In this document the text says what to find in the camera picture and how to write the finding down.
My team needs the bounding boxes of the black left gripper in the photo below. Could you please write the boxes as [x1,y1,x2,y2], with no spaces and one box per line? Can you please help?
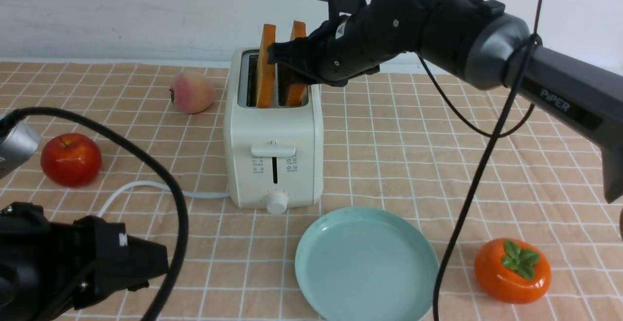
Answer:
[0,203,168,321]

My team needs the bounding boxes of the white toaster power cord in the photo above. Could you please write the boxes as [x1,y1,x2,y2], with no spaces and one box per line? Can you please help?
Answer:
[96,181,229,219]

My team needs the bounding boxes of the orange persimmon with green leaf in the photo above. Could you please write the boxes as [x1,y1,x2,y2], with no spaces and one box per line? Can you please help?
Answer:
[474,238,552,304]

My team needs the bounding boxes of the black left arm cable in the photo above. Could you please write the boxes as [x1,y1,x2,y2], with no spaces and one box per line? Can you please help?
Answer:
[0,107,189,321]

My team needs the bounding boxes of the light teal plate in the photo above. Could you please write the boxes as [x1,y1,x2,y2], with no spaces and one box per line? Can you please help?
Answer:
[294,207,439,321]

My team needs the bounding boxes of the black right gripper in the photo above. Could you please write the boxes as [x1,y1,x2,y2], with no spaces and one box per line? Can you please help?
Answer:
[267,0,444,85]

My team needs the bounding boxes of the toasted bread slice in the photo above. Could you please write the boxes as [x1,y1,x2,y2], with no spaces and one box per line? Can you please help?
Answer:
[285,20,307,107]
[256,24,276,108]

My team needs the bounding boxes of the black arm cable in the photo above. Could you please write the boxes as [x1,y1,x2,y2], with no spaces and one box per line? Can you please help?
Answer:
[0,107,189,321]
[418,0,549,321]

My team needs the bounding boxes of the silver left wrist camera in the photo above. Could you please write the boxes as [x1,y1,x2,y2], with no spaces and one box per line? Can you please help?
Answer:
[0,121,40,179]

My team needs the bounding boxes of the pink peach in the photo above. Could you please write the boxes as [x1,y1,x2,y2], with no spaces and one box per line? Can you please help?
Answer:
[169,72,217,114]

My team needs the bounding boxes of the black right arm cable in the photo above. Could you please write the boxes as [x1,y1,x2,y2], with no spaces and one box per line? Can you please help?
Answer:
[418,0,549,321]

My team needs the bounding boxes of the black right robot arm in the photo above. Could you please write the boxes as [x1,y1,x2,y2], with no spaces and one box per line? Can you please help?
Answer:
[267,0,623,203]

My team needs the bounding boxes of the white two-slot toaster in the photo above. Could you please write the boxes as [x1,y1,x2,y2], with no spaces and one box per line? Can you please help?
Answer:
[224,48,324,214]

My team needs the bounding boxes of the red apple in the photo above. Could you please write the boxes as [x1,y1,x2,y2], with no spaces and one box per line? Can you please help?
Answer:
[40,133,102,188]

